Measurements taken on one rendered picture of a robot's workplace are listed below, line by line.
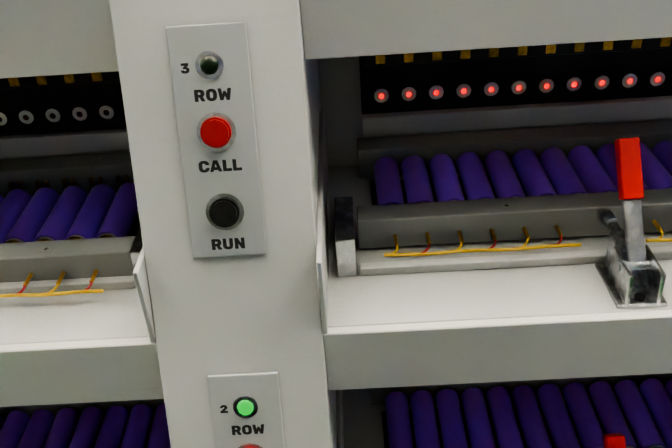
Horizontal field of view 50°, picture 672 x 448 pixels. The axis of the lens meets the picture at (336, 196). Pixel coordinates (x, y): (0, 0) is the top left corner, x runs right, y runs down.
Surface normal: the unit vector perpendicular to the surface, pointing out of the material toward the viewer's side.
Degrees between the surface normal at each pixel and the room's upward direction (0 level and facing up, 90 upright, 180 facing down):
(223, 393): 90
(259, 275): 90
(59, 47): 107
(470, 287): 17
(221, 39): 90
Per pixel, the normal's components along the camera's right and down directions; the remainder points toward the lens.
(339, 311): -0.06, -0.85
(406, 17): 0.01, 0.53
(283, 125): -0.01, 0.26
